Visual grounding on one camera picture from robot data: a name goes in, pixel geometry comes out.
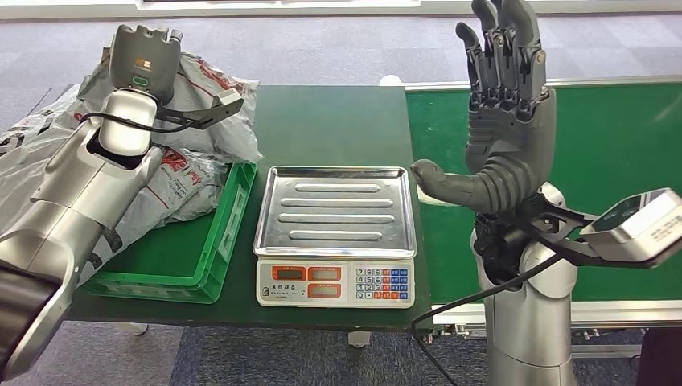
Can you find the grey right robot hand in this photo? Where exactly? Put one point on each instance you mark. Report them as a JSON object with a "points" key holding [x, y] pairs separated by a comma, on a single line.
{"points": [[511, 138]]}

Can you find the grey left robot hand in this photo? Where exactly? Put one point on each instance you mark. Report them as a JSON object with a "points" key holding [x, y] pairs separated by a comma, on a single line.
{"points": [[144, 58]]}

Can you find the small grey courier package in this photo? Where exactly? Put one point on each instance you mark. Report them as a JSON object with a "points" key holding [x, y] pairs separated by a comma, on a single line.
{"points": [[224, 122]]}

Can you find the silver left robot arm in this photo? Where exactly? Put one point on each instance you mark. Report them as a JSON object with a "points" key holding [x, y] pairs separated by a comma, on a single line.
{"points": [[80, 197]]}

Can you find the green conveyor belt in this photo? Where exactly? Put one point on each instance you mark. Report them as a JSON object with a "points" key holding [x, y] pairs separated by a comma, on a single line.
{"points": [[612, 160]]}

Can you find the white package with QR labels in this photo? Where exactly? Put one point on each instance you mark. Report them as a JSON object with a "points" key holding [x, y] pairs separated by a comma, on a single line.
{"points": [[32, 128]]}

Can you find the large white package black logo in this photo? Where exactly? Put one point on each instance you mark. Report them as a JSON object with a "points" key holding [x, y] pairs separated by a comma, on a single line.
{"points": [[181, 186]]}

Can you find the white round knob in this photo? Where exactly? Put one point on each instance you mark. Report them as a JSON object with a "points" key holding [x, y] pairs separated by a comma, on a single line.
{"points": [[391, 80]]}

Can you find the white electronic scale steel tray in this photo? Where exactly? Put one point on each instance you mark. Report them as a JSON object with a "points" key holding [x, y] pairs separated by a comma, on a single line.
{"points": [[335, 213]]}

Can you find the green plastic crate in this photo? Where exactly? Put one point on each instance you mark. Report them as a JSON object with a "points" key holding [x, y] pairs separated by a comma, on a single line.
{"points": [[160, 255]]}

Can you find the white table leg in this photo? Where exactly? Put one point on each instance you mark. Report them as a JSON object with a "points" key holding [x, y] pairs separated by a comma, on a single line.
{"points": [[130, 328], [359, 339]]}

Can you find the black case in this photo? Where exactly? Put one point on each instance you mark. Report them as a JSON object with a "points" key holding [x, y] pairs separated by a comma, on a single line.
{"points": [[660, 362]]}

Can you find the black left camera bracket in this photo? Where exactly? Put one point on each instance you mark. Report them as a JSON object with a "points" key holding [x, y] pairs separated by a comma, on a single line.
{"points": [[197, 120]]}

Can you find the black camera bracket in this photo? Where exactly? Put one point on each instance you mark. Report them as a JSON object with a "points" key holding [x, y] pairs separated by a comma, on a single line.
{"points": [[197, 120], [565, 224]]}

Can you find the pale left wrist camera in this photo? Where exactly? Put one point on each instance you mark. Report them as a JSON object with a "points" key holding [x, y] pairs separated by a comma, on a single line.
{"points": [[229, 97]]}

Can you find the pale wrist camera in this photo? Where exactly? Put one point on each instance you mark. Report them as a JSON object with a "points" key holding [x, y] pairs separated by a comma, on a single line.
{"points": [[229, 97], [639, 229]]}

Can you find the black right camera bracket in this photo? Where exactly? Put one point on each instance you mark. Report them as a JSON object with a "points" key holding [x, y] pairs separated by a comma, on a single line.
{"points": [[565, 224]]}

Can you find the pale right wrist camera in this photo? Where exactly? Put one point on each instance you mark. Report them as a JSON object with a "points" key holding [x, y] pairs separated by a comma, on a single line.
{"points": [[639, 229]]}

